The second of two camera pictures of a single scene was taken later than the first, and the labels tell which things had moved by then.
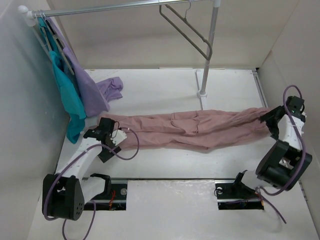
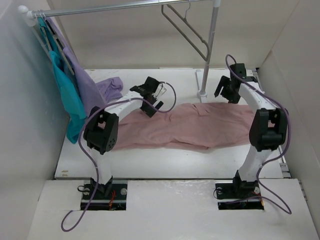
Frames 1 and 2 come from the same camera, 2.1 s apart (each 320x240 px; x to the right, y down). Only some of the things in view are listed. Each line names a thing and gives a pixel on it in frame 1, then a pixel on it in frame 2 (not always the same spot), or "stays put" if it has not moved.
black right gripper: x=268 y=118 to x=233 y=98
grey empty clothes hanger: x=184 y=19 stays put
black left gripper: x=104 y=154 to x=149 y=110
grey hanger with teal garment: x=45 y=32 stays put
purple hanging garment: x=95 y=97 stays put
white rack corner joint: x=28 y=15 stays put
